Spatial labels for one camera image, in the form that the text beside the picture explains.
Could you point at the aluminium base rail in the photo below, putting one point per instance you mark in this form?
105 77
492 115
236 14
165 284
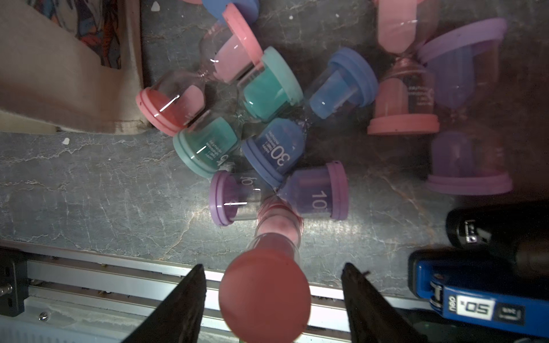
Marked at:
136 286

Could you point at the blue stapler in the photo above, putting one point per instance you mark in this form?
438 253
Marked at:
473 288

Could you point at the cream canvas bag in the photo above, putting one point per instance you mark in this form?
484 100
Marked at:
71 66

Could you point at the black stapler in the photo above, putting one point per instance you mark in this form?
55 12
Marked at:
516 233

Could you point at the pink hourglass pile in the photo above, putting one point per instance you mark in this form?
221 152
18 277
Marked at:
405 100
227 51

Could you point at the blue hourglass in pile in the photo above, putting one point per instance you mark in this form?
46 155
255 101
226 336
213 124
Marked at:
347 83

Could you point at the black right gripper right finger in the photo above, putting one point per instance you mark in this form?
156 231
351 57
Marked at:
371 317

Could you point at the teal hourglass in pile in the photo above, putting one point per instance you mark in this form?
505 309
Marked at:
263 93

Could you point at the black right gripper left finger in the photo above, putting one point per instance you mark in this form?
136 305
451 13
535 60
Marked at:
178 318

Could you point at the purple hourglass near rail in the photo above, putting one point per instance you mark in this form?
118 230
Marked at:
311 192

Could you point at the purple hourglass pile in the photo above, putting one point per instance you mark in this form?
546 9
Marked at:
467 158

